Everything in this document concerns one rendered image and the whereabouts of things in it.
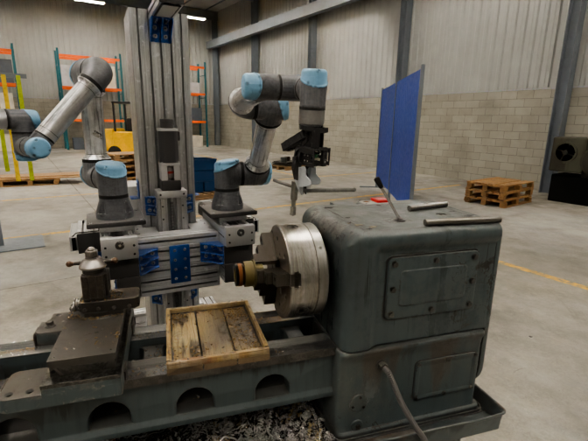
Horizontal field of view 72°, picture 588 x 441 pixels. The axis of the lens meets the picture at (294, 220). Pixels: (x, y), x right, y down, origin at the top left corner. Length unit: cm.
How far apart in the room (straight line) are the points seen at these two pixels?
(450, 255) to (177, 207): 122
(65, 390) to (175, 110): 126
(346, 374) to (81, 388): 76
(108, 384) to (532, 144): 1126
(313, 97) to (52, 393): 102
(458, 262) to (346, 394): 57
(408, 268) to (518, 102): 1083
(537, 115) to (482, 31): 278
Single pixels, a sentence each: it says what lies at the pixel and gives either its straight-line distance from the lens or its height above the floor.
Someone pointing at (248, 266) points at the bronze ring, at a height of 111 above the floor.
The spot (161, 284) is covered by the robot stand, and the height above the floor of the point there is 85.
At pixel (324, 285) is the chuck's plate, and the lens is 128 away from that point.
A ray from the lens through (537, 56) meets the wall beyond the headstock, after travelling 1204.
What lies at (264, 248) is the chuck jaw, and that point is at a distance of 138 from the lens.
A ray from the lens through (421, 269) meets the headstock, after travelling 136.
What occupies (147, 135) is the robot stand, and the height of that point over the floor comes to 150.
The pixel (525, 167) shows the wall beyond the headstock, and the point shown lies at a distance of 1187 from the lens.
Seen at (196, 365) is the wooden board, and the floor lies 89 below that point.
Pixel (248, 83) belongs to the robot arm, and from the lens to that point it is 122.
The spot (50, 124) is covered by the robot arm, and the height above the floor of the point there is 154.
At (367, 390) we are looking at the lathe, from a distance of 148.
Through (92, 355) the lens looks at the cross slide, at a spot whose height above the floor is 97.
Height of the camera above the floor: 157
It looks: 14 degrees down
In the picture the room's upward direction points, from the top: 1 degrees clockwise
